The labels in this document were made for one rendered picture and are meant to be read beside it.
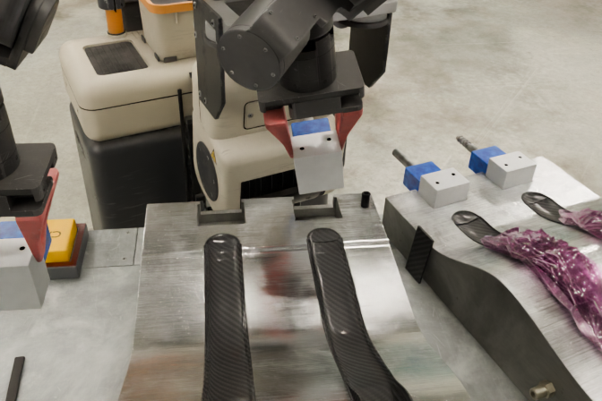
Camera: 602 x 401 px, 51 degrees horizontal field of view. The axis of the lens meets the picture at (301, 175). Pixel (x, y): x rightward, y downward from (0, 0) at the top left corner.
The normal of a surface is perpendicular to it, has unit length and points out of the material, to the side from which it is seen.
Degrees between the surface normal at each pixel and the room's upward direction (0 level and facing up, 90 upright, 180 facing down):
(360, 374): 28
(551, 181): 0
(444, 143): 0
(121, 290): 0
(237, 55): 102
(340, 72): 13
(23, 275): 92
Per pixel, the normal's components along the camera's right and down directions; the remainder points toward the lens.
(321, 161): 0.13, 0.69
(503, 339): -0.91, 0.22
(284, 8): 0.53, -0.29
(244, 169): 0.44, 0.63
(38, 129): 0.04, -0.82
